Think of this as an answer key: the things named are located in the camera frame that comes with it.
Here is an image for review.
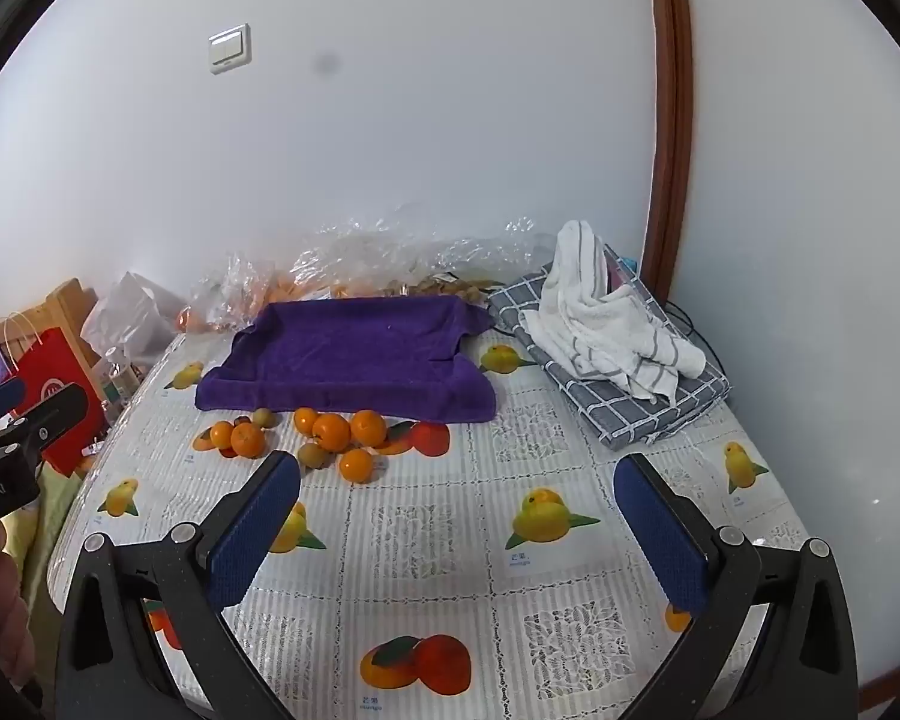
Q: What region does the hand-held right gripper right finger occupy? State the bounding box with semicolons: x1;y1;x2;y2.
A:
613;452;860;720

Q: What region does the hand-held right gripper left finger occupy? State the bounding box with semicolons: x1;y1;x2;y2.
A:
54;450;302;720

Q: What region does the person's left hand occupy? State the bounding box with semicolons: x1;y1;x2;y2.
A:
0;521;37;691

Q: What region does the red paper bag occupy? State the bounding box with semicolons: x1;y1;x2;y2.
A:
11;326;110;477

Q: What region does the yellow cloth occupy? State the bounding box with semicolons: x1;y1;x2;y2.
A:
4;457;83;691

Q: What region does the clear plastic bottle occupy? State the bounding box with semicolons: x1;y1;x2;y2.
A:
94;349;134;400

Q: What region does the grey checked cloth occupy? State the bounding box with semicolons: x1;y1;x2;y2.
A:
487;244;732;451

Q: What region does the white plastic bag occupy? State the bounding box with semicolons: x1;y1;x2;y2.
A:
81;271;185;372

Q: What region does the cluster of bagged oranges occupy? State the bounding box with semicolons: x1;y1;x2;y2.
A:
178;301;218;335

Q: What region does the purple towel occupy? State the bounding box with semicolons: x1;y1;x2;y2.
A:
195;295;497;425

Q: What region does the small clear plastic bag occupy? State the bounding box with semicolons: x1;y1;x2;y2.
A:
180;251;278;335

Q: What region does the white striped towel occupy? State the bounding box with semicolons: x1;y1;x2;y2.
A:
521;220;707;402

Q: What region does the pile of bagged orange fruit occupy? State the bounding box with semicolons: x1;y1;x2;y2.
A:
266;274;361;301

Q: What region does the pile of brown nuts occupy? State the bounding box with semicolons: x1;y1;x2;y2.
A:
382;274;496;302

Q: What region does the large clear plastic bag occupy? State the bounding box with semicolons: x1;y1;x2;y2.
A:
292;214;560;302

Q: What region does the black cable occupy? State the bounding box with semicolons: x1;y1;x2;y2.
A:
664;300;728;391

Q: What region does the white light switch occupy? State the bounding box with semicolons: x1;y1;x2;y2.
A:
208;24;253;76

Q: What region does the brown wooden door frame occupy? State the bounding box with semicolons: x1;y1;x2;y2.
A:
641;0;692;302

